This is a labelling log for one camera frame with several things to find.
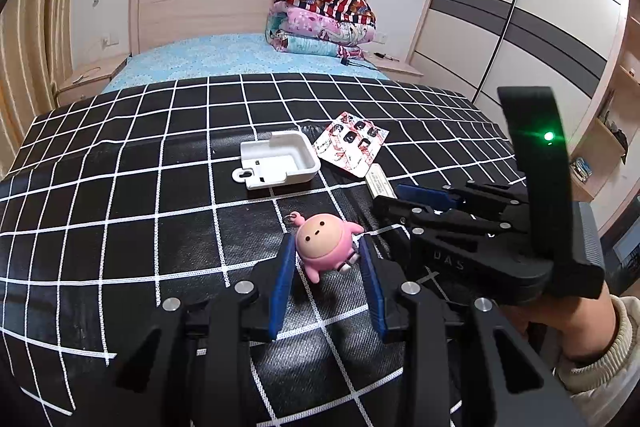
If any pink round doll toy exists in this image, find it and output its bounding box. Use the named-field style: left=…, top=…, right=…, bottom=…
left=285, top=212, right=364, bottom=284

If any white plastic packaging tray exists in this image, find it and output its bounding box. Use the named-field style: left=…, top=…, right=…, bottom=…
left=232, top=130, right=321, bottom=190

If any white sweater sleeve forearm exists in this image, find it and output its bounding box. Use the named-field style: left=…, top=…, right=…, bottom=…
left=556, top=296, right=639, bottom=426

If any person right hand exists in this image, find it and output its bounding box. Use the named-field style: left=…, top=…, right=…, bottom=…
left=501, top=283, right=618, bottom=364

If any red patterned blister card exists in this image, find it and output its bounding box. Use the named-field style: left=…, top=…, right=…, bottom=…
left=314, top=112, right=390, bottom=178

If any right beige nightstand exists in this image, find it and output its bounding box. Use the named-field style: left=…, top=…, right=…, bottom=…
left=364, top=52, right=424, bottom=84

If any beige nightstand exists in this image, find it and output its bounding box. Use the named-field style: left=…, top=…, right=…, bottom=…
left=364, top=52, right=424, bottom=84
left=54, top=54, right=129, bottom=108

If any black pen on nightstand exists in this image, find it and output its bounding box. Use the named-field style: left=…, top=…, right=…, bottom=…
left=373, top=51, right=400, bottom=62

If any wooden corner shelf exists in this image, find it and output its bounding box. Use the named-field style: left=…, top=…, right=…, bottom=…
left=569, top=13, right=640, bottom=238

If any black white grid cover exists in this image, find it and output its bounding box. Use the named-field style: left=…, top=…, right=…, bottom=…
left=1, top=73, right=523, bottom=426

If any light blue folded quilt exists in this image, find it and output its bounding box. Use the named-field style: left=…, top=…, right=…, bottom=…
left=265, top=19, right=364, bottom=59

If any pink folded quilt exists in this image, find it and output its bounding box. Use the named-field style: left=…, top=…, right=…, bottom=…
left=266, top=2, right=378, bottom=46

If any beige grey wardrobe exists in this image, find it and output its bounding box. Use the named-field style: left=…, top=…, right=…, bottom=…
left=410, top=0, right=628, bottom=144

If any light blue bed sheet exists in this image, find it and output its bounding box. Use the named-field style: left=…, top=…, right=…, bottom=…
left=103, top=33, right=386, bottom=92

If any left beige nightstand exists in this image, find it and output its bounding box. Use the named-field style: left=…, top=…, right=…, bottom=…
left=54, top=54, right=129, bottom=108

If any beige wooden headboard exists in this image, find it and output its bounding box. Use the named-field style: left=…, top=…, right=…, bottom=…
left=129, top=0, right=277, bottom=56

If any beige striped curtain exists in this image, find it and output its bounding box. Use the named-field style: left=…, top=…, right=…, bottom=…
left=1, top=0, right=72, bottom=175

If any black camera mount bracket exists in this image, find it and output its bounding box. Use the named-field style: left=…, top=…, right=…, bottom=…
left=498, top=86, right=573, bottom=262

